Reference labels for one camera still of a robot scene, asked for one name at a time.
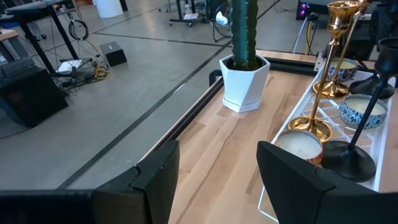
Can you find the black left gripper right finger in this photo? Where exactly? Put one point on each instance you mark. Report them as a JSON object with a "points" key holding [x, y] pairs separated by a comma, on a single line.
{"points": [[311, 202]]}

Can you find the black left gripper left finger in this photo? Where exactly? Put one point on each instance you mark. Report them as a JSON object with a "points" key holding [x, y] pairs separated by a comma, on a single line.
{"points": [[124, 205]]}

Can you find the gold mottled candle tin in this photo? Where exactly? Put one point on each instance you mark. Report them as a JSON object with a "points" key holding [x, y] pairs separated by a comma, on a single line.
{"points": [[298, 144]]}

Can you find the tall gold candlestick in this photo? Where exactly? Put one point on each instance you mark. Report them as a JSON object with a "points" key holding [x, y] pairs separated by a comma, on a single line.
{"points": [[332, 91], [311, 127]]}

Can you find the blue white leaf candle tin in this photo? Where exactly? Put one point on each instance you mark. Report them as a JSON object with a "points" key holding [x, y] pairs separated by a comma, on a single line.
{"points": [[346, 116]]}

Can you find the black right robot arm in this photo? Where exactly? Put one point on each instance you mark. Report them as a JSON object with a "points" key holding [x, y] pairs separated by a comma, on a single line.
{"points": [[385, 18]]}

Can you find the white lattice shelf rack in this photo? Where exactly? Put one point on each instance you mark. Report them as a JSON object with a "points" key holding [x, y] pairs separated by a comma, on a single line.
{"points": [[382, 155]]}

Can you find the white faceted plant pot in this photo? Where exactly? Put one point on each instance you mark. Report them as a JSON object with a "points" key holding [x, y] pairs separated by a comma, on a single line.
{"points": [[244, 87]]}

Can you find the large black box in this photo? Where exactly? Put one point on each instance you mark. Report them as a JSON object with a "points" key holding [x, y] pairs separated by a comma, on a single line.
{"points": [[28, 93]]}

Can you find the white paper stack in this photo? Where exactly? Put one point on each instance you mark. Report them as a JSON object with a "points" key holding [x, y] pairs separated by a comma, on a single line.
{"points": [[70, 66]]}

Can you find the small dark box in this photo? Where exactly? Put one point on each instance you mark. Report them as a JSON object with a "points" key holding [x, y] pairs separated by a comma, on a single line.
{"points": [[113, 54]]}

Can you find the black legged desk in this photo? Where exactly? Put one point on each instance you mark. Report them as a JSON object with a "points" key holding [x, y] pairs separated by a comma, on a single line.
{"points": [[37, 46]]}

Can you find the green cactus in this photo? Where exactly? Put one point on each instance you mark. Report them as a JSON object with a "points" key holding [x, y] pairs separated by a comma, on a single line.
{"points": [[241, 31]]}

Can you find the black computer with lights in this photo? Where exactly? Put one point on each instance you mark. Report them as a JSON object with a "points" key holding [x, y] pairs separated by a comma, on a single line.
{"points": [[303, 9]]}

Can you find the white cylinder bin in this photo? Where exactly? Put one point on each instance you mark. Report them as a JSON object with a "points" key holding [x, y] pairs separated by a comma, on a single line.
{"points": [[108, 7]]}

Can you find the black wheeled desk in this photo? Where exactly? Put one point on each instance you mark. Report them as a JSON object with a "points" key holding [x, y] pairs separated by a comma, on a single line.
{"points": [[180, 12]]}

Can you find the black aluminium table frame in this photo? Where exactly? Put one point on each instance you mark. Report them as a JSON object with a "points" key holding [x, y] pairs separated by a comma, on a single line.
{"points": [[188, 115]]}

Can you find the grey metal bracket plate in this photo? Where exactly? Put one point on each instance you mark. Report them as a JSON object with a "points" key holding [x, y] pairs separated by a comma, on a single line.
{"points": [[319, 62]]}

